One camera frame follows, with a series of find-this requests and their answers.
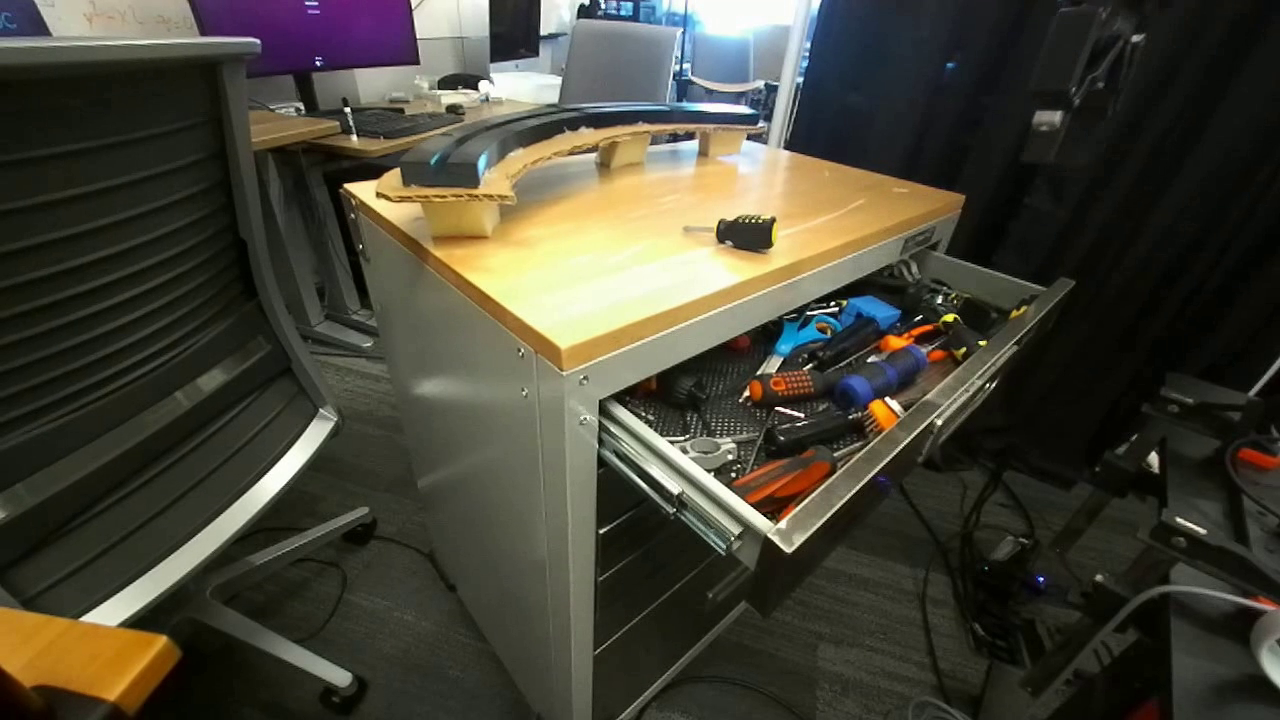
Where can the stubby black screwdriver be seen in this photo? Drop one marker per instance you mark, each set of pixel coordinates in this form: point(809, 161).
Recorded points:
point(745, 229)

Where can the silver tool drawer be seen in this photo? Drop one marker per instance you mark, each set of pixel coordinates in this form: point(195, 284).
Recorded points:
point(855, 465)

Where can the orange black screwdriver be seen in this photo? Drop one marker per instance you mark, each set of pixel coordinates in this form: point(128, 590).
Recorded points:
point(923, 332)

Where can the silver workbench cabinet wood top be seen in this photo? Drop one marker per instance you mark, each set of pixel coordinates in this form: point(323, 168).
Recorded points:
point(482, 402)

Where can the curved wooden support stand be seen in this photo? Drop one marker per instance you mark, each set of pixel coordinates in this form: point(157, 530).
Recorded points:
point(462, 211)

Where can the curved black bar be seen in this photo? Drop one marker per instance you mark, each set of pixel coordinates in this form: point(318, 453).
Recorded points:
point(533, 132)

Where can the gray upholstered chair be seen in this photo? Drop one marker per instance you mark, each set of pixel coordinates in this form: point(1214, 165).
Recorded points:
point(617, 60)

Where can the black keyboard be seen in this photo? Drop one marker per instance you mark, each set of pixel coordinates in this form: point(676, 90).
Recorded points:
point(401, 120)

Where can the dark computer monitor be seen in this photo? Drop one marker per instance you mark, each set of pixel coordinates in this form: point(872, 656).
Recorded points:
point(515, 26)

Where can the purple screen monitor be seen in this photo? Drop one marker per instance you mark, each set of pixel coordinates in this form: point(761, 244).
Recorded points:
point(307, 30)

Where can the gray mesh office chair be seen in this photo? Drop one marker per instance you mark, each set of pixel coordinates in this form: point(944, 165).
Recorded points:
point(121, 292)

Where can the black curtain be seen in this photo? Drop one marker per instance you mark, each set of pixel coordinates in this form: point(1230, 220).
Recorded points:
point(1147, 203)

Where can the orange wooden armrest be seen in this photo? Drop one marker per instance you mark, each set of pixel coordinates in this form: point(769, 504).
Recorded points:
point(73, 656)

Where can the black metal equipment frame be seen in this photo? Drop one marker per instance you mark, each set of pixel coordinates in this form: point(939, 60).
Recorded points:
point(1200, 533)

